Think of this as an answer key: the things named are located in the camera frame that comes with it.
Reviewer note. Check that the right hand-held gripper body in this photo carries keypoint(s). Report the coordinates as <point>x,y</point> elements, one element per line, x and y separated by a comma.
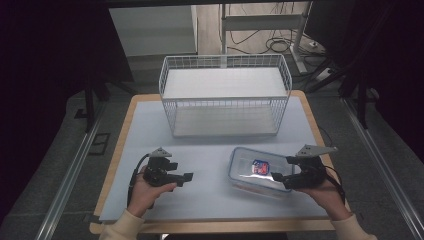
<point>308,173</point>

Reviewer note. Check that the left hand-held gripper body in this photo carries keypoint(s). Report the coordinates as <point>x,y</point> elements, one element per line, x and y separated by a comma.
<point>156,171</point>

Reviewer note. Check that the clear plastic container blue rim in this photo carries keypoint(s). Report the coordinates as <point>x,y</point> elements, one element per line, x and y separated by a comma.
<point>255,170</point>

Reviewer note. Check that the person's left hand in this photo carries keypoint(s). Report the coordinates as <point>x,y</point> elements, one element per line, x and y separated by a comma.
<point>146,196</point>

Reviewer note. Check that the person's right hand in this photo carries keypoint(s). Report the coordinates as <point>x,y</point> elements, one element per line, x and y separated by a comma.
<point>325,198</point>

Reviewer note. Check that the light blue table mat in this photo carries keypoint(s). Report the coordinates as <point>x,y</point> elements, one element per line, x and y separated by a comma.
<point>206,196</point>

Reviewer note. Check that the black floor plate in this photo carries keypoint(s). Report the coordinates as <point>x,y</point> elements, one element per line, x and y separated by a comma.
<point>99,144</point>

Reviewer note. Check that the black stand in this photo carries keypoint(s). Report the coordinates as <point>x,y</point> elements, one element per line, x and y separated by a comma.
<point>361,100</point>
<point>89,106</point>

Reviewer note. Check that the white power strip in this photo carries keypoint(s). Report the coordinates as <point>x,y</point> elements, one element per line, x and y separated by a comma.
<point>324,74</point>

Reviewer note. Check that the white panel board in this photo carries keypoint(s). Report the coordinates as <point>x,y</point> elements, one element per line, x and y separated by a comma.
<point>151,30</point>

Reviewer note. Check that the metal floor rail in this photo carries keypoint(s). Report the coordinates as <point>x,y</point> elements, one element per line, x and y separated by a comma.
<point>70,176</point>
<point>383,166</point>

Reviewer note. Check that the white metal desk frame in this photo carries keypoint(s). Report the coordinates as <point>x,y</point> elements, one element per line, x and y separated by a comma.
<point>260,22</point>

